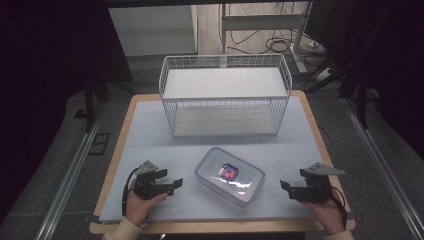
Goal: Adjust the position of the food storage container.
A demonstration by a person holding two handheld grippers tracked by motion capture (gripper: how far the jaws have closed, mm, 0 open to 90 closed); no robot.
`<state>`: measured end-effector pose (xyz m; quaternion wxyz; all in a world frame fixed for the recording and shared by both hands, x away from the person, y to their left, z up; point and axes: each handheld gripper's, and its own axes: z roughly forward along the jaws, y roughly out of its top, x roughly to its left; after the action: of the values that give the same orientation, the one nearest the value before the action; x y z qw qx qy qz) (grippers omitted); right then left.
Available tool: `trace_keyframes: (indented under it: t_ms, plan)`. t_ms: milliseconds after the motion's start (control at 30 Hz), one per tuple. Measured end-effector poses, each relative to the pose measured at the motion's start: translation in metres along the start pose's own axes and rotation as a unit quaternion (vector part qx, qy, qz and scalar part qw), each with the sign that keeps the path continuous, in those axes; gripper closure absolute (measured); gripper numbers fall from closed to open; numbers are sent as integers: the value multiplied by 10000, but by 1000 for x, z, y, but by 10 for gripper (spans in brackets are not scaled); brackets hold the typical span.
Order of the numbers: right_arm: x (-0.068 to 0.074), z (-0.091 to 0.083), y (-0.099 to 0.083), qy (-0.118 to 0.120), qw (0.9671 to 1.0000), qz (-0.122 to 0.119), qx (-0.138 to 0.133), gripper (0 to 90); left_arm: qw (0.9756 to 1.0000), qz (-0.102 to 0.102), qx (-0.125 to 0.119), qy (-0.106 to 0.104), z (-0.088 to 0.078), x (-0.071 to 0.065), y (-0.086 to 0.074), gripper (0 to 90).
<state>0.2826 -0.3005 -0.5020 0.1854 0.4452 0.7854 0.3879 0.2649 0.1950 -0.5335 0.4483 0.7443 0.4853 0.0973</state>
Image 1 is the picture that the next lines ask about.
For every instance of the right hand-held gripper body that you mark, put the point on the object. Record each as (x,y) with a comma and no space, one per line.
(311,190)

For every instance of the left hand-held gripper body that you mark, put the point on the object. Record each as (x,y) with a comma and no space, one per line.
(150,187)

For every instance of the person's left hand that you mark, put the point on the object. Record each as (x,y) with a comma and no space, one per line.
(141,207)

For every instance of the person's right hand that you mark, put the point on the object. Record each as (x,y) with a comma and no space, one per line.
(328,213)

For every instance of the light blue table mat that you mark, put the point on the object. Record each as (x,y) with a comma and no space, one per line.
(160,133)

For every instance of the clear plastic food container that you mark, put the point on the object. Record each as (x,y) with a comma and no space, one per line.
(230,175)

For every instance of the black metal stand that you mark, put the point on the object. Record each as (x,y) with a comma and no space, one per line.
(361,106)
(89,106)

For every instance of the white power strip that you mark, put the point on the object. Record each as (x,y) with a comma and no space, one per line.
(322,74)

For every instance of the aluminium floor rail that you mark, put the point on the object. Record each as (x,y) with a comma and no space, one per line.
(383,166)
(68,180)

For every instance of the white metal desk frame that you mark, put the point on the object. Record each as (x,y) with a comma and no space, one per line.
(263,21)

